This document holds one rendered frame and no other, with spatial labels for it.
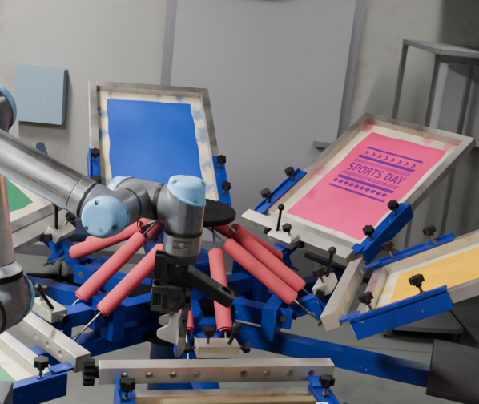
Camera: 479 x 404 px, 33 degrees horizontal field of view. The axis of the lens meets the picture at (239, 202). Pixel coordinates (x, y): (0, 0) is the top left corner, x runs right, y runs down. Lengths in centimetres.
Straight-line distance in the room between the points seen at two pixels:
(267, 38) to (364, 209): 251
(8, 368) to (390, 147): 199
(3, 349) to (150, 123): 164
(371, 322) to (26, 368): 101
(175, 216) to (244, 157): 422
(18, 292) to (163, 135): 210
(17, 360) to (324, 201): 156
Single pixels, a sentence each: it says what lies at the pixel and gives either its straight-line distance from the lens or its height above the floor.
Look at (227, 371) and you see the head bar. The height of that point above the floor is 103.
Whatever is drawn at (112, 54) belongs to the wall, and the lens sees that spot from 576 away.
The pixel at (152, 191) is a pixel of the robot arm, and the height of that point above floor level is 168.
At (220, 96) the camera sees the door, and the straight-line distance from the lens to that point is 570.
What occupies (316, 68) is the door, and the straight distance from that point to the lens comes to 573.
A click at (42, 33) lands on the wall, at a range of 582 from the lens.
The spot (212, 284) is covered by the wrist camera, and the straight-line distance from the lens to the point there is 163.
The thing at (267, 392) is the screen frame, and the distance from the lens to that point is 236.
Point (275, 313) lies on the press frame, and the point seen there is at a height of 103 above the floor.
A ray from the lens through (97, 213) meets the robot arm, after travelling 148.
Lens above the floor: 210
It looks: 15 degrees down
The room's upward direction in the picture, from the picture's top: 6 degrees clockwise
